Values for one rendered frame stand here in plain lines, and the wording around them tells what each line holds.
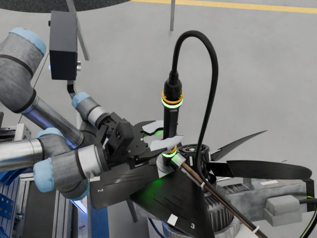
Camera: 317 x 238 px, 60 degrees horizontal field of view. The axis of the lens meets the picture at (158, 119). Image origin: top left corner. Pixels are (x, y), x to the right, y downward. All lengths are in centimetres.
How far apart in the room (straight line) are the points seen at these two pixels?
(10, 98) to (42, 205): 127
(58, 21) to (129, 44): 172
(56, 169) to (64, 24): 84
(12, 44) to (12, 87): 13
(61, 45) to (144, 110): 136
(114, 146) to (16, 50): 45
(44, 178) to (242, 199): 65
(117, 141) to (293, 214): 66
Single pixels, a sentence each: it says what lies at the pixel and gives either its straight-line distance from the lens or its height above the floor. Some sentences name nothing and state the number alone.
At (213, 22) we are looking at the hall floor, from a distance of 333.
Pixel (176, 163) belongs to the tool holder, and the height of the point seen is 136.
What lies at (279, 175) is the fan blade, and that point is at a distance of 93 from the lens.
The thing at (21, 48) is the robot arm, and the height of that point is 149.
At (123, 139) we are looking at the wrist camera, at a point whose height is 155.
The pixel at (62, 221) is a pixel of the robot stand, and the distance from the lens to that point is 198.
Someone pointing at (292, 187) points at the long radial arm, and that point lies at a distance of 109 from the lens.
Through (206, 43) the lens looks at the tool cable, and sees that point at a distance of 40.
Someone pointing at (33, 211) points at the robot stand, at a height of 21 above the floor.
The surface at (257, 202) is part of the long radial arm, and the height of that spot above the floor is 111.
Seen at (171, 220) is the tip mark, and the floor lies 142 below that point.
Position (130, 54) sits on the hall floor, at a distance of 293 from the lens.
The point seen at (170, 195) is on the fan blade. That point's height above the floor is 138.
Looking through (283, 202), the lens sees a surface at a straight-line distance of 103.
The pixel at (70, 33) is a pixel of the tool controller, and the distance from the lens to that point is 133.
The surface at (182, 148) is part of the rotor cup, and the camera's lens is 98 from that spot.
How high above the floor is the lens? 207
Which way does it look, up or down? 59 degrees down
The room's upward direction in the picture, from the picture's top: straight up
